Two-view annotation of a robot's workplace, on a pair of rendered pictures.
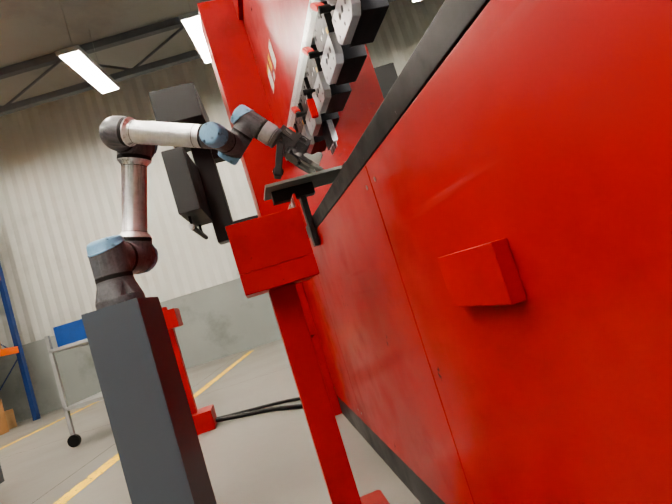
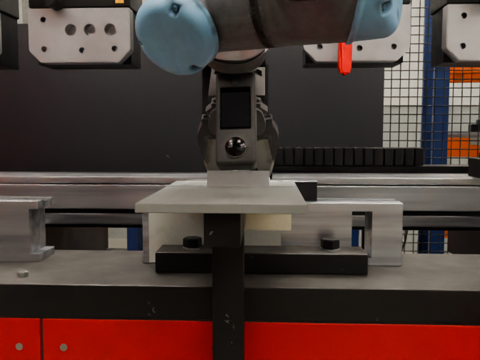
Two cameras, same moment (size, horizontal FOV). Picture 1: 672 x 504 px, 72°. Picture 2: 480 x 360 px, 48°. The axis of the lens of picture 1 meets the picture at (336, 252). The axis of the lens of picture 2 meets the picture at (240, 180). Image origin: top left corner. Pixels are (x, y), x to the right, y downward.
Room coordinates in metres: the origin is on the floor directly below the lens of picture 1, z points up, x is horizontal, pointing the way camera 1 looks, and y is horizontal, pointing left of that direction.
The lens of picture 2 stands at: (1.39, 0.71, 1.07)
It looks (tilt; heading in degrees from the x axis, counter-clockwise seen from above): 5 degrees down; 284
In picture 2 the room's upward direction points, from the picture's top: straight up
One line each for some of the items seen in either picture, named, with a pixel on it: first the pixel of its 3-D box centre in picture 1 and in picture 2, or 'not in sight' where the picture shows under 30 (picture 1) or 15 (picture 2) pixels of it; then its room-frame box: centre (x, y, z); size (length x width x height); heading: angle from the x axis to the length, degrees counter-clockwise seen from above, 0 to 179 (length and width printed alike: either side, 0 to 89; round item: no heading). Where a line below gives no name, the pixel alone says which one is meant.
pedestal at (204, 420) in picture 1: (180, 368); not in sight; (3.02, 1.19, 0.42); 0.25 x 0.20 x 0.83; 102
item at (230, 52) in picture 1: (330, 190); not in sight; (2.60, -0.07, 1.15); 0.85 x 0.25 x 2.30; 102
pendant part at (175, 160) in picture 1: (189, 189); not in sight; (2.68, 0.71, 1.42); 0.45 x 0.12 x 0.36; 7
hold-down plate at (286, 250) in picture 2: not in sight; (261, 258); (1.55, -0.05, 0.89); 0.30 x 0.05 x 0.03; 12
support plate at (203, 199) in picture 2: (301, 183); (228, 194); (1.58, 0.04, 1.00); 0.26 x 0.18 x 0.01; 102
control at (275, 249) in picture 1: (269, 249); not in sight; (1.06, 0.14, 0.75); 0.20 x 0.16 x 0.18; 11
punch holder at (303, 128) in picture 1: (311, 128); (87, 11); (1.83, -0.05, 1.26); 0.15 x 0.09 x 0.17; 12
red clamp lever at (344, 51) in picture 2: (312, 103); (344, 40); (1.44, -0.07, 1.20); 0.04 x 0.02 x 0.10; 102
